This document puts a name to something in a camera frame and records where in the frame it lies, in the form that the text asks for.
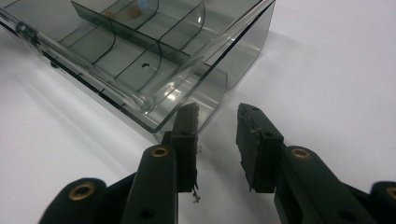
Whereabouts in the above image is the white table sheet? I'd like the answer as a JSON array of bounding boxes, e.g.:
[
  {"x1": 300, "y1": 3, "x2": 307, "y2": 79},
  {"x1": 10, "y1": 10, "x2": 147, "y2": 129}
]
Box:
[{"x1": 0, "y1": 0, "x2": 396, "y2": 224}]

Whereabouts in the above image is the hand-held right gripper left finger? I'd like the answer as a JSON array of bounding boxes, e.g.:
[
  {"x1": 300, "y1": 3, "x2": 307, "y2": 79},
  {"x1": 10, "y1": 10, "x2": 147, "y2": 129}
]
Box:
[{"x1": 120, "y1": 102, "x2": 201, "y2": 224}]

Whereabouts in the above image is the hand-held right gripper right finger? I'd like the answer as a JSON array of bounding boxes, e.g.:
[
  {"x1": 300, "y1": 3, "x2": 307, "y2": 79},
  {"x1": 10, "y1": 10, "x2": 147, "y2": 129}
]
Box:
[{"x1": 235, "y1": 102, "x2": 378, "y2": 224}]

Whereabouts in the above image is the clear plastic compartment box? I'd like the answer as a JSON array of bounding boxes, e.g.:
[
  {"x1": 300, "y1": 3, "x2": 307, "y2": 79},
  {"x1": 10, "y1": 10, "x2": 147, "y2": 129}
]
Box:
[{"x1": 0, "y1": 0, "x2": 276, "y2": 145}]

